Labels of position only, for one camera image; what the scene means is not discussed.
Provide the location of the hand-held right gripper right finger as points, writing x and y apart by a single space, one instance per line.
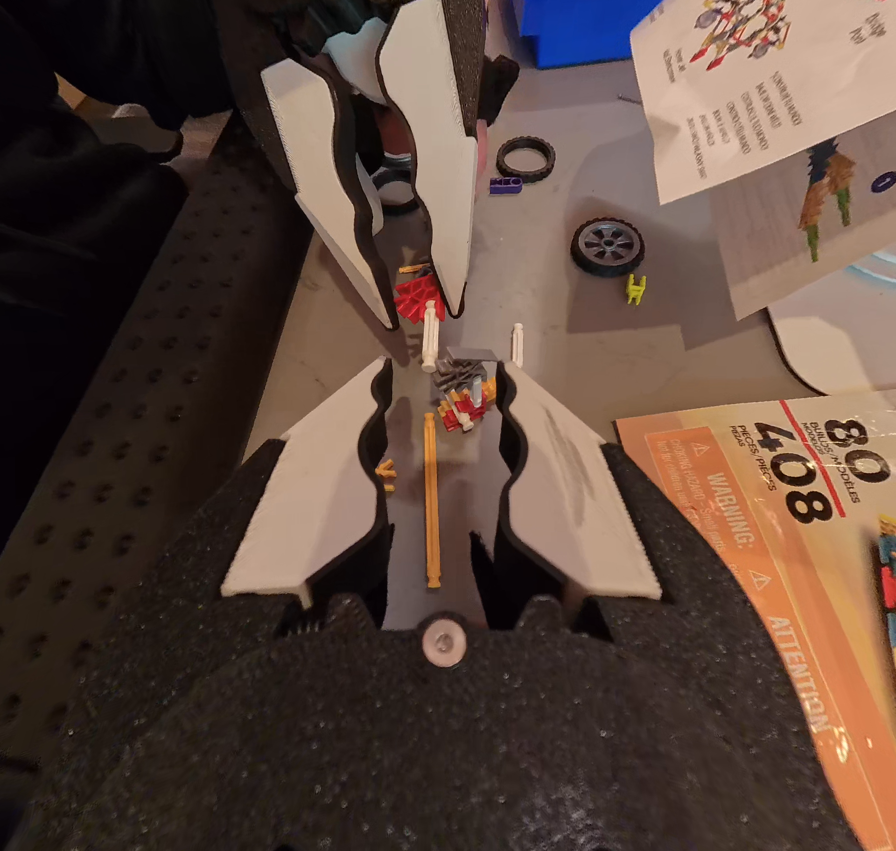
581 522

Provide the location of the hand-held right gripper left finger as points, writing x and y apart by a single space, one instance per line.
308 508

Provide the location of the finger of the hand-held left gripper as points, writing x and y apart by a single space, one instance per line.
315 165
441 130

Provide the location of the long yellow rod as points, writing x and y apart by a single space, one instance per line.
414 268
432 501

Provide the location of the red connector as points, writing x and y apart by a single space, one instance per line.
413 298

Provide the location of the connector assembly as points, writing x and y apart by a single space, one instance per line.
462 392

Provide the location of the short white spacer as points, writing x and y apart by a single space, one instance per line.
518 343

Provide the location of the blue plastic bin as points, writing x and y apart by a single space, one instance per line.
595 4

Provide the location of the white rod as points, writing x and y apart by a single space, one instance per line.
430 343

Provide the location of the building instruction sheet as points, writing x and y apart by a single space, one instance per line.
770 95

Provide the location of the person's left hand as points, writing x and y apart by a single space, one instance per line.
395 133

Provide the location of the small black tyre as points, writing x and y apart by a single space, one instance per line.
502 158

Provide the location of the dark purple connector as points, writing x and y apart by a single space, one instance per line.
505 186

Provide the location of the black perforated board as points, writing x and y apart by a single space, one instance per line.
140 410

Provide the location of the colourful toy packaging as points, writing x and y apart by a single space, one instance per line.
770 585

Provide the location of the small black wheel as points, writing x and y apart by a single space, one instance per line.
607 247

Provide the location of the small yellow clip connector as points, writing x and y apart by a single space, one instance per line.
635 289

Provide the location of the white book stand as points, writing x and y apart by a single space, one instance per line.
840 333

